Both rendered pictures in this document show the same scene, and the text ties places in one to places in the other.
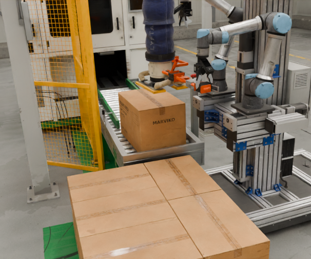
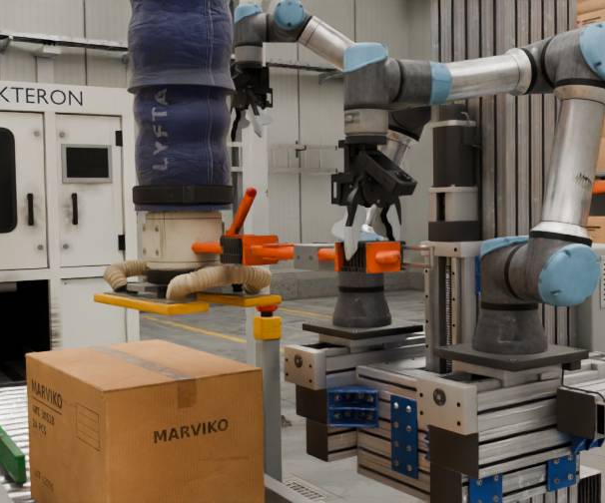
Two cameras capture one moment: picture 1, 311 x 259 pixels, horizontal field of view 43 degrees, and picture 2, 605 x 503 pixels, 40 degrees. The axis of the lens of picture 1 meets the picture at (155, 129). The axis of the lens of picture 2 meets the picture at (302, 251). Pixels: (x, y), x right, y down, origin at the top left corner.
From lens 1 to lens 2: 127 cm
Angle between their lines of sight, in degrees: 23
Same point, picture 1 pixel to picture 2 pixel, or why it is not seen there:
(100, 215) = not seen: outside the picture
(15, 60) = not seen: outside the picture
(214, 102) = (355, 362)
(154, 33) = (168, 113)
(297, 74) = not seen: outside the picture
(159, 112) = (177, 399)
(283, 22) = not seen: outside the picture
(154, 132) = (159, 473)
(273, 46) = (587, 126)
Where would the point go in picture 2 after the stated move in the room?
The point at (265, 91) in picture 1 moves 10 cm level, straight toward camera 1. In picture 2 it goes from (575, 275) to (592, 279)
